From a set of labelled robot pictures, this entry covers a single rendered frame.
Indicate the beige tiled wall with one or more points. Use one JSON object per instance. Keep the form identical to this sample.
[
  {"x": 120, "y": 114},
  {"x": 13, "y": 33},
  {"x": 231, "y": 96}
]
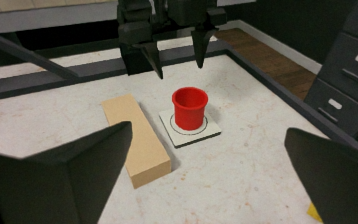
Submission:
[{"x": 17, "y": 15}]

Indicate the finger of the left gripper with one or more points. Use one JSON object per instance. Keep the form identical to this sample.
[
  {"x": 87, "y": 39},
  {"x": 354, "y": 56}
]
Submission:
[
  {"x": 201, "y": 40},
  {"x": 149, "y": 49}
]

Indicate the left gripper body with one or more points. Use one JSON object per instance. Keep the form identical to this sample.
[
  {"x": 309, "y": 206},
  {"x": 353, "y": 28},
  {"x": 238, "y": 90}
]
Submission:
[{"x": 141, "y": 32}]

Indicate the yellow sponge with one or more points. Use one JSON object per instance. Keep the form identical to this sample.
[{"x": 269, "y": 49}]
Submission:
[{"x": 312, "y": 212}]

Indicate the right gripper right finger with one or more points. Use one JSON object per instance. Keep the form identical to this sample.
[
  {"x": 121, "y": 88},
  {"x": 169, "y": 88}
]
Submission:
[{"x": 328, "y": 171}]

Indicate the red cup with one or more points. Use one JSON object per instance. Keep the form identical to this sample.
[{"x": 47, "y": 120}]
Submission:
[{"x": 189, "y": 106}]

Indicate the tan rectangular block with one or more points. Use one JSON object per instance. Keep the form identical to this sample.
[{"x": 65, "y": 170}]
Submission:
[{"x": 147, "y": 160}]

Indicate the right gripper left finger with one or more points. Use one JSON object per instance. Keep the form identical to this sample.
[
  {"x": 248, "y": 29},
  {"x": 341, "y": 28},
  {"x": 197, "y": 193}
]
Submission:
[{"x": 67, "y": 184}]

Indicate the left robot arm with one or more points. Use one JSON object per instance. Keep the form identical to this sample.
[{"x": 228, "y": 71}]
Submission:
[{"x": 182, "y": 12}]

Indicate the white square coaster with grey circle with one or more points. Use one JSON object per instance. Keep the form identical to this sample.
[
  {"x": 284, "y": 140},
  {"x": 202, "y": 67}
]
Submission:
[{"x": 181, "y": 138}]

